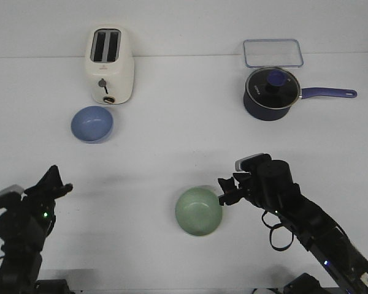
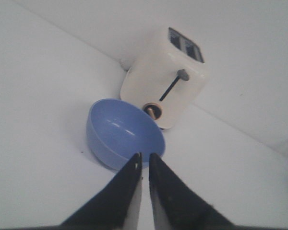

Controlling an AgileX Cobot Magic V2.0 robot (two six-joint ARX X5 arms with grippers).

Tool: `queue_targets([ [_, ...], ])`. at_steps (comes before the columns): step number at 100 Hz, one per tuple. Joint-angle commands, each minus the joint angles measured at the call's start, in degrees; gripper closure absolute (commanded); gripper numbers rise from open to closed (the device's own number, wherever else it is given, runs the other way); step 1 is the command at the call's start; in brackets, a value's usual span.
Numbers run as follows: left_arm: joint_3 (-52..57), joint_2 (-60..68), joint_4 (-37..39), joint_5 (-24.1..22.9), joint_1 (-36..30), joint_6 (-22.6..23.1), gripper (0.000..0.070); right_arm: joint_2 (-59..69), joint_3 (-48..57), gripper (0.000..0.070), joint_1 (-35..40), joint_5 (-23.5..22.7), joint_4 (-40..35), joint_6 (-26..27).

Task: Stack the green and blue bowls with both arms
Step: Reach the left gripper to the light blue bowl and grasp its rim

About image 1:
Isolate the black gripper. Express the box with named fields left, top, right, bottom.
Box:
left=18, top=165, right=73, bottom=221
left=218, top=161, right=271, bottom=208

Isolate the cream two-slot toaster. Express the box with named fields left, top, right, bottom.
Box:
left=85, top=24, right=135, bottom=105

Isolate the clear plastic container blue rim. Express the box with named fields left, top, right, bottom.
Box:
left=243, top=39, right=304, bottom=69

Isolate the dark blue saucepan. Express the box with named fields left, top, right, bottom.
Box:
left=243, top=86, right=357, bottom=121

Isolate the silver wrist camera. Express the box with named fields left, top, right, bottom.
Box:
left=235, top=153, right=271, bottom=172
left=0, top=184, right=24, bottom=209

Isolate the blue bowl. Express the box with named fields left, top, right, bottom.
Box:
left=71, top=106, right=114, bottom=144

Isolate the glass pot lid blue knob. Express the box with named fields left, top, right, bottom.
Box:
left=245, top=67, right=301, bottom=110

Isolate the green bowl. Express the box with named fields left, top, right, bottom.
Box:
left=175, top=187, right=223, bottom=236

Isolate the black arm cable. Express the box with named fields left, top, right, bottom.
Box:
left=261, top=209, right=295, bottom=252

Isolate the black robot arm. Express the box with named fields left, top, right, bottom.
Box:
left=218, top=153, right=368, bottom=293
left=0, top=165, right=73, bottom=293

